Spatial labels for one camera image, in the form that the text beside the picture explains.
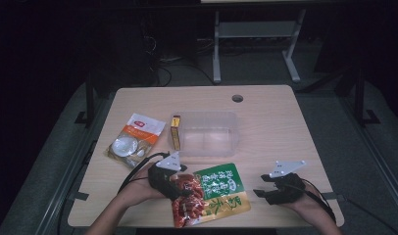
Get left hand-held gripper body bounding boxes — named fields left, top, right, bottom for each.
left=147, top=151, right=188, bottom=202

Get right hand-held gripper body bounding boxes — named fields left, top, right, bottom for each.
left=265, top=160, right=308, bottom=206

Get green red snack packet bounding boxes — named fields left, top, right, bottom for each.
left=171, top=163, right=252, bottom=229

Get small yellow red packet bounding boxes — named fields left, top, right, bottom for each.
left=170, top=115, right=182, bottom=152

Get clear plastic container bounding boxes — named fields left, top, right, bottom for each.
left=167, top=111, right=239, bottom=159

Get white orange snack packet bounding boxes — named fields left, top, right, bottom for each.
left=105, top=113, right=167, bottom=169

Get person's left hand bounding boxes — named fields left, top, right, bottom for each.
left=117, top=165, right=166, bottom=211

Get person's right hand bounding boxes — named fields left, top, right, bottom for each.
left=284, top=182, right=336, bottom=223

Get black metal stand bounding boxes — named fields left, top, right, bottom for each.
left=353, top=67, right=381, bottom=127
left=74, top=72, right=97, bottom=127

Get white metal stand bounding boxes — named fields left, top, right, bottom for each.
left=212, top=9, right=308, bottom=84

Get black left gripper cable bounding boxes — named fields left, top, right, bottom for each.
left=118, top=152, right=171, bottom=194

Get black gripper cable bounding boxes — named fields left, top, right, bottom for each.
left=301, top=177, right=337, bottom=223
left=118, top=152, right=171, bottom=194

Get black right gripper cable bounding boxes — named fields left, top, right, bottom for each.
left=301, top=177, right=337, bottom=223

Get black floor cable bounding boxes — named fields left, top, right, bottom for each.
left=345, top=197, right=398, bottom=235

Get tangle of floor cables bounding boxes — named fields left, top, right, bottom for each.
left=144, top=33, right=218, bottom=87

